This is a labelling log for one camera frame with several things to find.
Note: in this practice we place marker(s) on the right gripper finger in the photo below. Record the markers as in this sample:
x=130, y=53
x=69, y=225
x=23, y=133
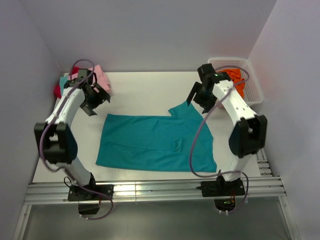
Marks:
x=207, y=106
x=196, y=87

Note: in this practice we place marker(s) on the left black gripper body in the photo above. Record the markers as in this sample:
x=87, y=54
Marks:
x=94, y=100

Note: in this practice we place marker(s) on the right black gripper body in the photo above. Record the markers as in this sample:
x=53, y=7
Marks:
x=204, y=98

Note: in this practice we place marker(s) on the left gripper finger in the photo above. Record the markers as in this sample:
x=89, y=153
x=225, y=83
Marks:
x=102, y=95
x=87, y=109

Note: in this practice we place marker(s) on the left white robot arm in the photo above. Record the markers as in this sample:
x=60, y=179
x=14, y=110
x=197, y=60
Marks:
x=56, y=143

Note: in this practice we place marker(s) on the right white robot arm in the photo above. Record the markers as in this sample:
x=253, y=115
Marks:
x=249, y=129

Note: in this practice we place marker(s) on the folded pink t shirt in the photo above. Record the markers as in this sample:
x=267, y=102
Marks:
x=102, y=79

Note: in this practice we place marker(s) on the folded red t shirt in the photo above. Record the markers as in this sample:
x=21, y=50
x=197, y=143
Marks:
x=57, y=89

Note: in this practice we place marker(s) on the folded light teal t shirt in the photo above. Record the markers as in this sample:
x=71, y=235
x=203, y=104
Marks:
x=63, y=81

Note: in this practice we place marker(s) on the orange crumpled t shirt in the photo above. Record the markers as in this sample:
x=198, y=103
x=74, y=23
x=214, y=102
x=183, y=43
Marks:
x=237, y=78

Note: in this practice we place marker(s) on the white plastic basket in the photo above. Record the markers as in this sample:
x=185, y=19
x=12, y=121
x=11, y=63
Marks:
x=253, y=94

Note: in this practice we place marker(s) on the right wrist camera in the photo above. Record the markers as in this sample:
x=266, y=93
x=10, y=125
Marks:
x=208, y=76

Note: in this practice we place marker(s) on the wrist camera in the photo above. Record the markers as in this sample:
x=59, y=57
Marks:
x=85, y=77
x=208, y=76

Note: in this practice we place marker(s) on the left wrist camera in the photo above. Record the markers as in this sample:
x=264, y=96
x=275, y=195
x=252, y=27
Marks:
x=85, y=77

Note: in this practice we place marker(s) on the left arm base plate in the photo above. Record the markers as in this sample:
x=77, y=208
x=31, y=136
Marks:
x=77, y=194

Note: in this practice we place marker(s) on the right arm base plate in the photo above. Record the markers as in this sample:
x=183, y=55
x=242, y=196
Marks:
x=221, y=188

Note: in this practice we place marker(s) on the aluminium mounting rail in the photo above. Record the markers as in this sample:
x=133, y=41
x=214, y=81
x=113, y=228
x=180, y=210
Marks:
x=150, y=191

